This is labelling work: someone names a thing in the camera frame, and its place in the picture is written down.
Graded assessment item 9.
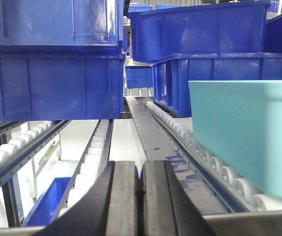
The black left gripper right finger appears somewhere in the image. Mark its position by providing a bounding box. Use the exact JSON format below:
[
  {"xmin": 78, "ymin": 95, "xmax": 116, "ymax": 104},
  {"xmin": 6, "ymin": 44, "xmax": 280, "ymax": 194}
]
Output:
[{"xmin": 141, "ymin": 161, "xmax": 216, "ymax": 236}]

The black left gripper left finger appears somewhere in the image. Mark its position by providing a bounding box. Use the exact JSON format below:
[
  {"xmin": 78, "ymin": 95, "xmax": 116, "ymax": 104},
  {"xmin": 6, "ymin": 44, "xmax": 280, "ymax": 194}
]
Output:
[{"xmin": 36, "ymin": 161, "xmax": 138, "ymax": 236}]

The light cyan plastic bin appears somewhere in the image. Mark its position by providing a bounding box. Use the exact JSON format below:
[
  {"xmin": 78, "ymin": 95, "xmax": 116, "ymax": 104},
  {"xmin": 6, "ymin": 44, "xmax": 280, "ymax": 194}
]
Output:
[{"xmin": 188, "ymin": 80, "xmax": 282, "ymax": 198}]

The white roller track middle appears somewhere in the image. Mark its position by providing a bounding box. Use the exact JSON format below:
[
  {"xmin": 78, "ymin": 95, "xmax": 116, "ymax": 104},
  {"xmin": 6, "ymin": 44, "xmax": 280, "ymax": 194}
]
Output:
[{"xmin": 52, "ymin": 119, "xmax": 113, "ymax": 221}]

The white roller track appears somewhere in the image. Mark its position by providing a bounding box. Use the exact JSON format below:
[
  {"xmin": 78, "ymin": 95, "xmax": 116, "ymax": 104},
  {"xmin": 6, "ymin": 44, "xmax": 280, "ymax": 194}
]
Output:
[
  {"xmin": 52, "ymin": 119, "xmax": 113, "ymax": 221},
  {"xmin": 0, "ymin": 120, "xmax": 70, "ymax": 188},
  {"xmin": 145, "ymin": 101, "xmax": 282, "ymax": 212}
]

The blue bin below shelf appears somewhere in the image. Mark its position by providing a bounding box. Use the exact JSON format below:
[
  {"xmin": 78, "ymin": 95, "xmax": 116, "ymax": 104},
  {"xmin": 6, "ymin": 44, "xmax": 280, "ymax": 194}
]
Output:
[{"xmin": 22, "ymin": 177, "xmax": 71, "ymax": 227}]

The white roller track right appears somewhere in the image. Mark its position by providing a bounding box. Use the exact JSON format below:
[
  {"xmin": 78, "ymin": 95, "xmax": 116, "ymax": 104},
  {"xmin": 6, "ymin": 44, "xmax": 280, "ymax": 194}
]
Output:
[{"xmin": 145, "ymin": 101, "xmax": 282, "ymax": 212}]

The white roller track left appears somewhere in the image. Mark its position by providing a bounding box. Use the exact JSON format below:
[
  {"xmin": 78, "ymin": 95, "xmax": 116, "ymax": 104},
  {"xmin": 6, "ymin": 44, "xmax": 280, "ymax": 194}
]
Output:
[{"xmin": 0, "ymin": 120, "xmax": 70, "ymax": 188}]

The distant blue bin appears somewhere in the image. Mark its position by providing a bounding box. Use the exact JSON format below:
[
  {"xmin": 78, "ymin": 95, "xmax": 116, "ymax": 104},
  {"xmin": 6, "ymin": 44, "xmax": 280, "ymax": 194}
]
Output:
[{"xmin": 125, "ymin": 65, "xmax": 153, "ymax": 89}]

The dark blue bin lower right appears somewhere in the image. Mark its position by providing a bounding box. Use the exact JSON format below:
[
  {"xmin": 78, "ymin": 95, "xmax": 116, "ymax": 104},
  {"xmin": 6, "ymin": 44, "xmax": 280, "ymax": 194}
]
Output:
[{"xmin": 152, "ymin": 53, "xmax": 282, "ymax": 117}]

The dark blue bin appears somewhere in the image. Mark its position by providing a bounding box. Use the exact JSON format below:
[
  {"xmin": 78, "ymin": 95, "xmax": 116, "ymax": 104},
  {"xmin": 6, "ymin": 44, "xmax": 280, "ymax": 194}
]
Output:
[
  {"xmin": 0, "ymin": 0, "xmax": 124, "ymax": 47},
  {"xmin": 0, "ymin": 52, "xmax": 125, "ymax": 121},
  {"xmin": 129, "ymin": 0, "xmax": 270, "ymax": 63},
  {"xmin": 152, "ymin": 53, "xmax": 282, "ymax": 117}
]

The dark blue bin lower left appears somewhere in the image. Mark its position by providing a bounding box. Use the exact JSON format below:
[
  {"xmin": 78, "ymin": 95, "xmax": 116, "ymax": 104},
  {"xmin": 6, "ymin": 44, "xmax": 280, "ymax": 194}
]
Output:
[{"xmin": 0, "ymin": 52, "xmax": 125, "ymax": 121}]

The dark blue bin upper right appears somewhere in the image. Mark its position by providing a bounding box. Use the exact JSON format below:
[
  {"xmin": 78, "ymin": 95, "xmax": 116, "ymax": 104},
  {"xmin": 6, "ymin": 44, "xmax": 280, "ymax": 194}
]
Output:
[{"xmin": 129, "ymin": 0, "xmax": 270, "ymax": 63}]

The dark blue bin upper left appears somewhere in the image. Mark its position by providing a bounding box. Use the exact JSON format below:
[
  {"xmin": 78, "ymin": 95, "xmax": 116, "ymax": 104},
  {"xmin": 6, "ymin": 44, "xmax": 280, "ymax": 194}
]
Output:
[{"xmin": 0, "ymin": 0, "xmax": 124, "ymax": 47}]

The grey metal divider rail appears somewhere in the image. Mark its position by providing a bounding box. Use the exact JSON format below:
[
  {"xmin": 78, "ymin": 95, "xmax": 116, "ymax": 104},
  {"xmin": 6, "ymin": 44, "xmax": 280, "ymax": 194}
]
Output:
[{"xmin": 125, "ymin": 96, "xmax": 227, "ymax": 214}]

